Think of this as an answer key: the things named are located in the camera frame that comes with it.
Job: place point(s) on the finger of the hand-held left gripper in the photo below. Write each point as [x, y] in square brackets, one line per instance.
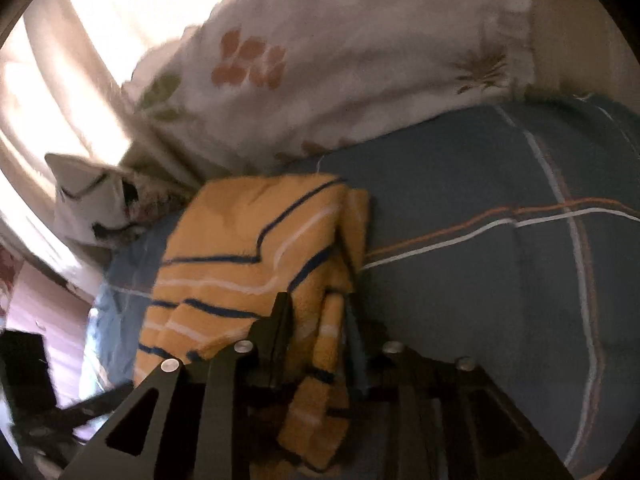
[75, 412]

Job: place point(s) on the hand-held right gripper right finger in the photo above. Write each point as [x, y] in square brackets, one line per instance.
[362, 355]

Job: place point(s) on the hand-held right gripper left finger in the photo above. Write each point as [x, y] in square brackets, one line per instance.
[272, 340]

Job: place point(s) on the yellow striped sweater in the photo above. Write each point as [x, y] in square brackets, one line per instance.
[235, 240]

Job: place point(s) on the blue plaid bed sheet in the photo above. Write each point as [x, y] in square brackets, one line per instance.
[475, 260]

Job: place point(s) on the bird print pillow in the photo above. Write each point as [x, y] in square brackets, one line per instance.
[95, 195]

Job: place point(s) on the cream curtain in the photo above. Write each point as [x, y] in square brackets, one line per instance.
[65, 85]

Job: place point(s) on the leaf print pillow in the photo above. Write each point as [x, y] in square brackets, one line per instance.
[360, 50]

